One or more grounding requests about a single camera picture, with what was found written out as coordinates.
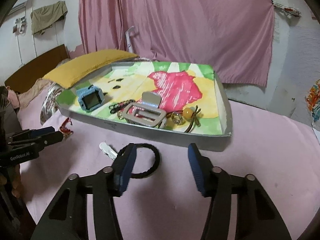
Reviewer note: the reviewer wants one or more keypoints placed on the white window handle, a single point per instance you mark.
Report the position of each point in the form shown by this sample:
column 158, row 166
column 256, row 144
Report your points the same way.
column 130, row 33

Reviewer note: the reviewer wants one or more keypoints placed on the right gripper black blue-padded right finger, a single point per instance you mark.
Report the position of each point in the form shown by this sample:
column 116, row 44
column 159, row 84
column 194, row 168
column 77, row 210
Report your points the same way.
column 256, row 217

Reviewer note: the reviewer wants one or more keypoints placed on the painted shallow cardboard tray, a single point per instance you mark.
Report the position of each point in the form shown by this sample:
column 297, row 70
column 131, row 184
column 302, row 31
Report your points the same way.
column 170, row 102

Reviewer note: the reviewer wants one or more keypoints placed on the blue smart watch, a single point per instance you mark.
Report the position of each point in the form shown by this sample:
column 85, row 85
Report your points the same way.
column 90, row 98

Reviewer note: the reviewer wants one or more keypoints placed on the small wall shelf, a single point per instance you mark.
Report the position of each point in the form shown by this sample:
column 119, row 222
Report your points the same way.
column 289, row 11

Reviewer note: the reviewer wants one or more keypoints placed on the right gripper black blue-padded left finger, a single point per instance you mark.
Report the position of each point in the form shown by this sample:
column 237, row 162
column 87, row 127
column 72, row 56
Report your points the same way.
column 66, row 215

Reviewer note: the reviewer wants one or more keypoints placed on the yellow pillow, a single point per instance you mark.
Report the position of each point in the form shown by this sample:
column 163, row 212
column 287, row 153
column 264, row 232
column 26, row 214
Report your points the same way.
column 69, row 73

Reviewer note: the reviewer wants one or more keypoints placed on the wall switch outlet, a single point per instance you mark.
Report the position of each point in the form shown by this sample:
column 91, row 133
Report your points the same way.
column 19, row 26

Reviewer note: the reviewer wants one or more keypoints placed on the pink bed sheet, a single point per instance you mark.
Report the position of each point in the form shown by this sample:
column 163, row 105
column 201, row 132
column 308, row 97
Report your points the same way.
column 283, row 155

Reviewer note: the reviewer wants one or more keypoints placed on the pink curtain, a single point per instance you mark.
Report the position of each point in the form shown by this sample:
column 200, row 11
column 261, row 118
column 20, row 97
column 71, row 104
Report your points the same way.
column 233, row 36

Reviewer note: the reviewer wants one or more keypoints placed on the brown wooden headboard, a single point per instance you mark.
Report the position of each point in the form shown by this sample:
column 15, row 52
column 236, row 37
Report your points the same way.
column 25, row 77

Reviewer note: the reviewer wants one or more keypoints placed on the left hand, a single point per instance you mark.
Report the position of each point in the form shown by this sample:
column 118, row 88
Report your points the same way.
column 15, row 179

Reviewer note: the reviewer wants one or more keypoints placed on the olive green hanging cloth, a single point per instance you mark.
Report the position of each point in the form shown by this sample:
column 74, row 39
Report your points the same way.
column 44, row 17

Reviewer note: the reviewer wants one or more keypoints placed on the grey plastic flip-lid box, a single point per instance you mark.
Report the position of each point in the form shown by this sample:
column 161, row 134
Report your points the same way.
column 147, row 112

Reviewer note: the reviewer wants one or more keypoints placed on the white hair clip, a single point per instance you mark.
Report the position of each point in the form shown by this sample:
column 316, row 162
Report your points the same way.
column 107, row 150

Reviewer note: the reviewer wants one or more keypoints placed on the floral satin pillow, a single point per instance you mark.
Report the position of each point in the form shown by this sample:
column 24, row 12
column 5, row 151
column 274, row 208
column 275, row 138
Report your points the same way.
column 49, row 106

